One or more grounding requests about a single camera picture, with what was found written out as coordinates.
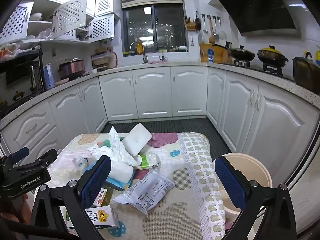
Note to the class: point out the white upper lattice cabinets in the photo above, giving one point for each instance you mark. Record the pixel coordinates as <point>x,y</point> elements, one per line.
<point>67,17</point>

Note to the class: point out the black microwave oven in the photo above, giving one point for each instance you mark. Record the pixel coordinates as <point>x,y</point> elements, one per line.
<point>20,77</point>

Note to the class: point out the hanging metal strainer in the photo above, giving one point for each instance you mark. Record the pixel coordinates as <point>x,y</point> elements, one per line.
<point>215,36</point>

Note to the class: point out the pink rice cooker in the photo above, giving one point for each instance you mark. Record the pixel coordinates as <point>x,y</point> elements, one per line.
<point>71,68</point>

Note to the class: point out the hanging metal ladle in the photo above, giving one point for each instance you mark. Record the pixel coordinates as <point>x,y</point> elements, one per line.
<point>205,28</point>

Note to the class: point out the white packet orange logo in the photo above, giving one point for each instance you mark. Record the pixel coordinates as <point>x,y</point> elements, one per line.
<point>105,217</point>

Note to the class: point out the wooden chopstick holder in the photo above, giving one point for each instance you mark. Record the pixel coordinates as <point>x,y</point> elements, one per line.
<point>190,25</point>

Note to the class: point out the white lower kitchen cabinets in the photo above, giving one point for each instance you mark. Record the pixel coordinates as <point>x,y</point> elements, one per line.
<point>152,92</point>

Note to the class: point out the dark kitchen window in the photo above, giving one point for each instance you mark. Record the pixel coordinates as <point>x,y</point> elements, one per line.
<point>155,27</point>

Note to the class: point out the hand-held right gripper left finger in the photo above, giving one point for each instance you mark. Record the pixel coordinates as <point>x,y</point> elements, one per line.
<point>96,180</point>

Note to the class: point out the orange box on counter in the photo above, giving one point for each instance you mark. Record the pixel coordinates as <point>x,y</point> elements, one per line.
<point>211,52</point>

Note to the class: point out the black gas stove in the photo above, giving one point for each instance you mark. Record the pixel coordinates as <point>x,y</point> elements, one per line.
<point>271,68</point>

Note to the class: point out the small olive box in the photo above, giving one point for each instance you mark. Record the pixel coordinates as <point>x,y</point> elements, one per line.
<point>103,196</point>

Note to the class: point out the curved metal faucet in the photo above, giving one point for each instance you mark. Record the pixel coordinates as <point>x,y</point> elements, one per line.
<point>144,55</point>

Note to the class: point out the small black hanging pan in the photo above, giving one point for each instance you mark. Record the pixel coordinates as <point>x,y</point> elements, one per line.
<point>198,23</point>

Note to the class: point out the light blue packet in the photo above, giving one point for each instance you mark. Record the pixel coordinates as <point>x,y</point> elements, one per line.
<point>120,184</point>

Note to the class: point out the green and white packet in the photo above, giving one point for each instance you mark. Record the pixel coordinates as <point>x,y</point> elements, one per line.
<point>150,161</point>

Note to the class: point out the yellow bottle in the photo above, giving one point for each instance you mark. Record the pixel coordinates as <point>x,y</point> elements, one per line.
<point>317,57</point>

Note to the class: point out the black pot with yellow lid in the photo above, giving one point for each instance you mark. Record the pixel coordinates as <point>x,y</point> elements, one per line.
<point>272,55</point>

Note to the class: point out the black range hood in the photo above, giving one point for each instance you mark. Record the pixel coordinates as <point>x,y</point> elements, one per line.
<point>260,5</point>

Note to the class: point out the white tissue paper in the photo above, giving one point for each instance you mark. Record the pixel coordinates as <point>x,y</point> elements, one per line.
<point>116,142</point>

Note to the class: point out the white printed plastic bag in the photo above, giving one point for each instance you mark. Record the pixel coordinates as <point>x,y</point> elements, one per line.
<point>145,192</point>

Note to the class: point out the clear plastic wrapper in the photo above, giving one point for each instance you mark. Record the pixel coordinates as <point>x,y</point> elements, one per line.
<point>81,161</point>

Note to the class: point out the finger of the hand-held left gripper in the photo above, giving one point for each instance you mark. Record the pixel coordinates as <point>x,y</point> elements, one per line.
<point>46,156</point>
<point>19,153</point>

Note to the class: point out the black wok with lid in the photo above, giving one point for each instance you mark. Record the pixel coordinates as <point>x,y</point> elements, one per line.
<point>241,53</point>

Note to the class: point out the beige round stool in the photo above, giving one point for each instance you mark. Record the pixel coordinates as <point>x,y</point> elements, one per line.
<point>257,175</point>

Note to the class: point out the dark stock pot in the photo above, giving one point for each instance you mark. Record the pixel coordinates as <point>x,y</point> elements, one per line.
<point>306,72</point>

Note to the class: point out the white foam block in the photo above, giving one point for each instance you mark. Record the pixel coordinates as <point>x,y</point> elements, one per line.
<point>136,140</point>

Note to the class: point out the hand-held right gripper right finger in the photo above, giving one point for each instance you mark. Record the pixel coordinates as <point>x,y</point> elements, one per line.
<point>231,182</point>

